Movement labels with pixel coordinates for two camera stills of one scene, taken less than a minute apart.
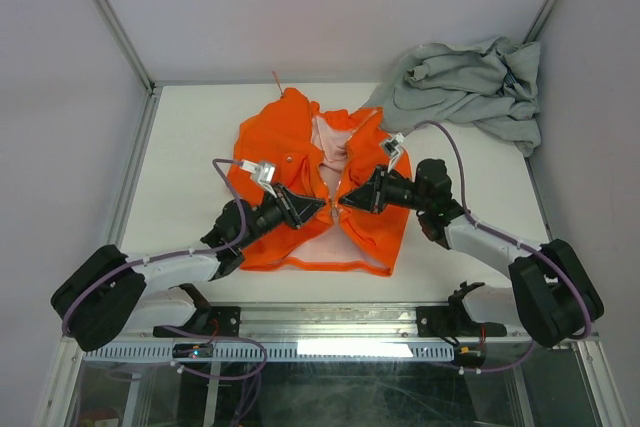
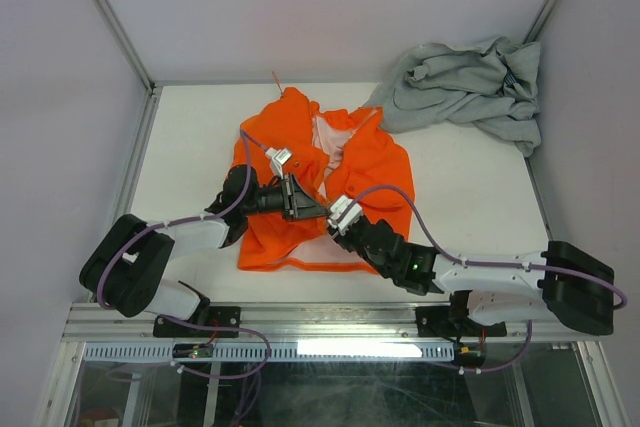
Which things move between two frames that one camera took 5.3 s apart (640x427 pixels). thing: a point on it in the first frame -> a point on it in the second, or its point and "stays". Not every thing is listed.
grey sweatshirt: (490, 84) stays
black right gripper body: (399, 191) -> (352, 241)
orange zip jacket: (325, 155) stays
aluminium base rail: (303, 322) stays
